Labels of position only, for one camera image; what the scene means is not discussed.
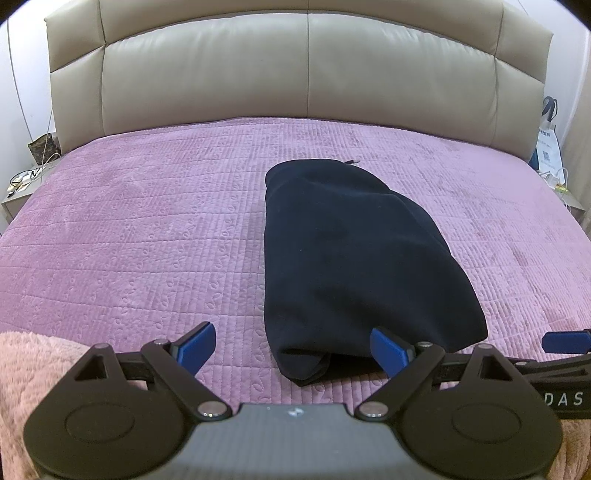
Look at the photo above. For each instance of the beige leather headboard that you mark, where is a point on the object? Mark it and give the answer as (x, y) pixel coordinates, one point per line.
(300, 78)

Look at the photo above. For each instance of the pink fluffy blanket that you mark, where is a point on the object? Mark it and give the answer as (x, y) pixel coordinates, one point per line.
(41, 369)

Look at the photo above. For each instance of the pink quilted bedspread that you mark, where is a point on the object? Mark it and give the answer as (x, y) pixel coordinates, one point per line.
(138, 221)

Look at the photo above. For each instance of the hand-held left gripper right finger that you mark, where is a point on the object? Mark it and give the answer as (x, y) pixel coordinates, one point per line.
(385, 348)

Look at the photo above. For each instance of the white and blue shopping bag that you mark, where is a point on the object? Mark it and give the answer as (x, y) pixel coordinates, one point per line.
(547, 138)

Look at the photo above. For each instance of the grey nightstand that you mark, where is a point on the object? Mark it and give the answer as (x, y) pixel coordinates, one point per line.
(21, 194)
(565, 194)

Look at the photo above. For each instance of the brown patterned bag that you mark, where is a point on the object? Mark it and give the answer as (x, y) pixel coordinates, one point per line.
(44, 146)

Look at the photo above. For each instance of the navy hoodie with white stripes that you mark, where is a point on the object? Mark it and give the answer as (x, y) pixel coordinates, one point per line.
(351, 258)

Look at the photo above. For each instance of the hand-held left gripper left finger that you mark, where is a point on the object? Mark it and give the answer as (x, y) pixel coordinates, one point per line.
(196, 345)

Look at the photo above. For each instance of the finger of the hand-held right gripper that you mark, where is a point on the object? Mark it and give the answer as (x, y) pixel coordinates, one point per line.
(567, 341)

